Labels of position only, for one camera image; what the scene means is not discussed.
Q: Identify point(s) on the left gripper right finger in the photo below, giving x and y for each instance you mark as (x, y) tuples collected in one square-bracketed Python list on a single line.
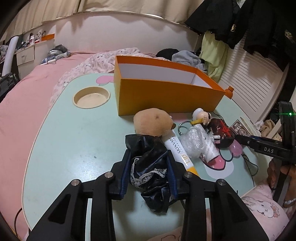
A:
[(171, 175)]

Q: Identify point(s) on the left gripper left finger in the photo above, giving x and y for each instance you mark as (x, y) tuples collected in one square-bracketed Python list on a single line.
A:
[(126, 165)]

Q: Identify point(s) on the white skincare tube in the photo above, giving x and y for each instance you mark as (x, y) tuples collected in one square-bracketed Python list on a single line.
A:
[(172, 143)]

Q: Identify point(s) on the black satin lace cloth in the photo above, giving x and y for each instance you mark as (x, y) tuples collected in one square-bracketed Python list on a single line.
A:
[(149, 170)]

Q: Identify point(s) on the clear plastic item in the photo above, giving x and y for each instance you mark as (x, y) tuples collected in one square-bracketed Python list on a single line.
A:
[(198, 144)]

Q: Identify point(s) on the pink round case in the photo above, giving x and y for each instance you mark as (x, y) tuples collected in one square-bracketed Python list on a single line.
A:
[(236, 149)]

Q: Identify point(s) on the brown plush toy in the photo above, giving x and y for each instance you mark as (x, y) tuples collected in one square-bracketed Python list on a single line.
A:
[(153, 122)]

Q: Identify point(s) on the brown patterned card box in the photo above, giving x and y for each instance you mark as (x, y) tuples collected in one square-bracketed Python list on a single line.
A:
[(239, 129)]

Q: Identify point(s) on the cartoon figure keychain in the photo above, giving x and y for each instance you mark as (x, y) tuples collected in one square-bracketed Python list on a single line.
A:
[(199, 116)]

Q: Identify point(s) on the dark red black box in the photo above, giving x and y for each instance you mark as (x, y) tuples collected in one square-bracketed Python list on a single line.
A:
[(219, 128)]

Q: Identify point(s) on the orange cardboard box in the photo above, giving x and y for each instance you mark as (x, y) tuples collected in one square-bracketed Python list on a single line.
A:
[(141, 83)]

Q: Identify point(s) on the mint green lap table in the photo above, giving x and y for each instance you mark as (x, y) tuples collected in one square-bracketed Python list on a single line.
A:
[(75, 143)]

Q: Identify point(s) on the orange bottle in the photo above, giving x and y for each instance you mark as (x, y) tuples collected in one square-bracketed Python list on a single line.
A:
[(229, 92)]

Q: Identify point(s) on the pink floral duvet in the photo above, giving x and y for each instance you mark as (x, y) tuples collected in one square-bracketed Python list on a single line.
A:
[(102, 62)]

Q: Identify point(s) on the grey garment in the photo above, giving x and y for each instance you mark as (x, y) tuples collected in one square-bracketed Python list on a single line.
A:
[(188, 58)]

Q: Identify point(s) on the black garment on bed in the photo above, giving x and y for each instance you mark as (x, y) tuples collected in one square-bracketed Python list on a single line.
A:
[(167, 53)]

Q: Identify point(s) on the pink bed sheet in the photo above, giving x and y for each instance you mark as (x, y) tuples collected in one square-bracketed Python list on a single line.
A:
[(22, 113)]

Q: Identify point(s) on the light green garment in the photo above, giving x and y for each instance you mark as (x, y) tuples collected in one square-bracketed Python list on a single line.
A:
[(214, 53)]

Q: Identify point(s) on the hanging black clothes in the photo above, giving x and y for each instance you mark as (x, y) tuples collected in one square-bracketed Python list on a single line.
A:
[(268, 27)]

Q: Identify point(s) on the grey bundle on bed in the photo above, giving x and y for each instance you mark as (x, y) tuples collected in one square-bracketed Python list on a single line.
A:
[(58, 52)]

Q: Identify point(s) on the white nightstand drawer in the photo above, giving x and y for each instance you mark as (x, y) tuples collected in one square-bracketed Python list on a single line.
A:
[(26, 55)]

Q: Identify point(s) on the white roll tube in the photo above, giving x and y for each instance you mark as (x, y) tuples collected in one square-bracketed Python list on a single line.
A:
[(9, 56)]

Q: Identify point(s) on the beige curtain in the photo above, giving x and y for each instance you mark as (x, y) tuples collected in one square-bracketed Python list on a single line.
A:
[(36, 13)]

